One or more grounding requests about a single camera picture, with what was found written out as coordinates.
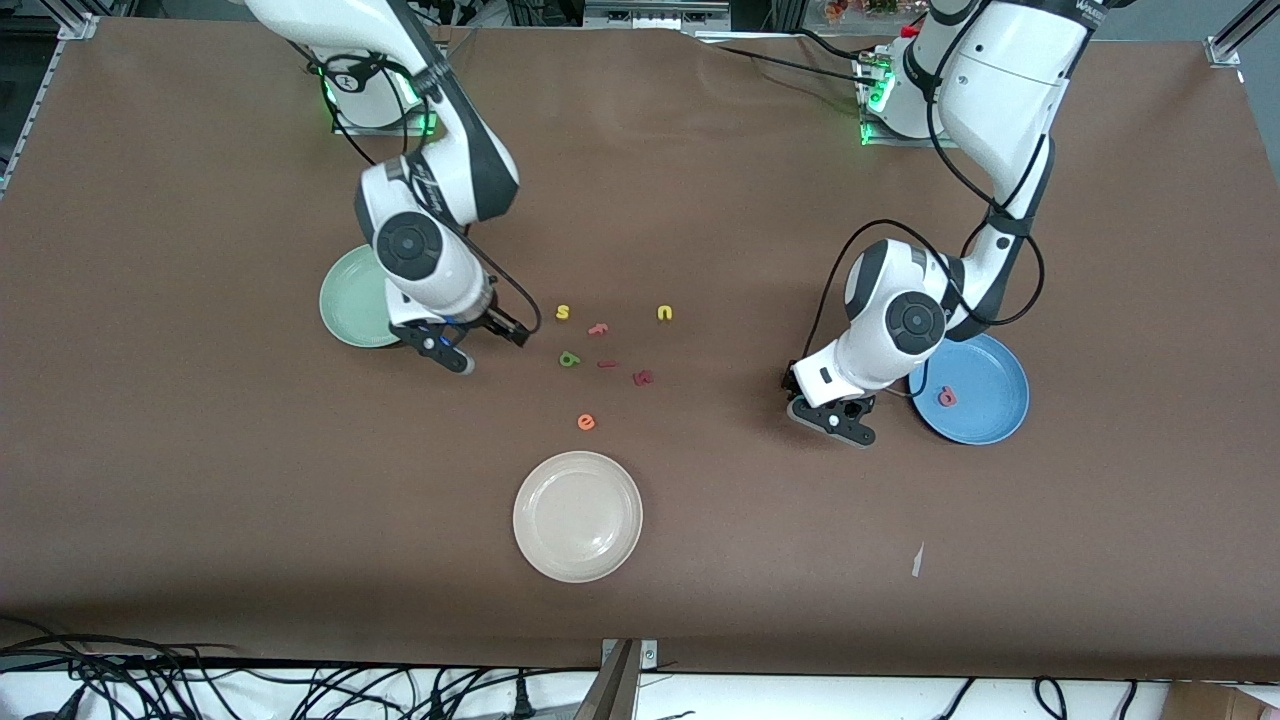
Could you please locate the blue plate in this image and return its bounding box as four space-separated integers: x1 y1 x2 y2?
908 332 1031 446

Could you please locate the brown cardboard box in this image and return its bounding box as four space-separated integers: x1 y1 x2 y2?
1165 682 1280 720

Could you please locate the cream plate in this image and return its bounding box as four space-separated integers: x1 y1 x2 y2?
512 451 644 584

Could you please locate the grey table support strut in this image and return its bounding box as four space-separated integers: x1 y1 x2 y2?
572 640 641 720

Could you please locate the green plate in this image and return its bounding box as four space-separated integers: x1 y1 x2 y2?
319 245 401 349

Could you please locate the black floor cable tangle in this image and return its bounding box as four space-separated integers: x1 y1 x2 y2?
0 618 601 720

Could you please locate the silver metal box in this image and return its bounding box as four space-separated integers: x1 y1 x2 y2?
583 0 733 31

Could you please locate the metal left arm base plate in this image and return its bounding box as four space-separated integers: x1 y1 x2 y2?
857 55 951 149

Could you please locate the aluminium frame profile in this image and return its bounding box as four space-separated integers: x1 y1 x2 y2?
1205 0 1280 69

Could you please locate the aluminium table side rail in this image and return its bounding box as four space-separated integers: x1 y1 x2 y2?
0 40 63 198

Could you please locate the black table cable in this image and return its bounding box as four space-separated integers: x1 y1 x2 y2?
795 28 876 61
700 42 886 89

